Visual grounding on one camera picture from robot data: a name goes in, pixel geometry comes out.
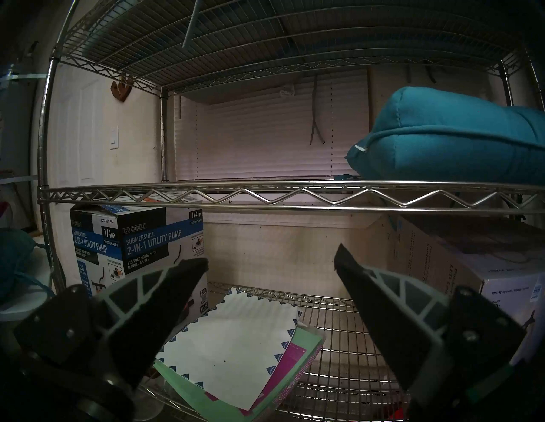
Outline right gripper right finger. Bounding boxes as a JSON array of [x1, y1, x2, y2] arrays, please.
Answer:
[[333, 243, 526, 392]]

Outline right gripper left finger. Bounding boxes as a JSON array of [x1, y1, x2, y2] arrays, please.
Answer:
[[13, 257, 209, 390]]

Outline teal tufted seat cushion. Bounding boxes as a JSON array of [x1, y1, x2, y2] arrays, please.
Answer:
[[345, 86, 545, 185]]

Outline light blue cushion tie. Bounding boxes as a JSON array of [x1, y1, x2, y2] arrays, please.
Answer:
[[182, 0, 201, 48]]

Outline utility pump cardboard box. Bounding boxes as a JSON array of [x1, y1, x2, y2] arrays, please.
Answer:
[[69, 203, 209, 324]]

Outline LED lamp product box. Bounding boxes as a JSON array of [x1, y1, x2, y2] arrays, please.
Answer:
[[370, 213, 545, 371]]

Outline magenta paper folder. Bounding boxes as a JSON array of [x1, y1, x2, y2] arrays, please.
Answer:
[[204, 340, 322, 411]]

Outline white window blinds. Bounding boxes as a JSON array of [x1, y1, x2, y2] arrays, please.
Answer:
[[175, 70, 371, 183]]

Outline chrome wire shelf rack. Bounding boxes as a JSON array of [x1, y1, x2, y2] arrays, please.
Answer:
[[36, 0, 545, 422]]

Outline brown anchor wall ornament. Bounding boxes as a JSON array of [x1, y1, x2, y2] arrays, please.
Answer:
[[111, 77, 133, 103]]

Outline blinds pull cord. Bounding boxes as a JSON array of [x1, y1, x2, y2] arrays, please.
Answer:
[[310, 74, 324, 145]]

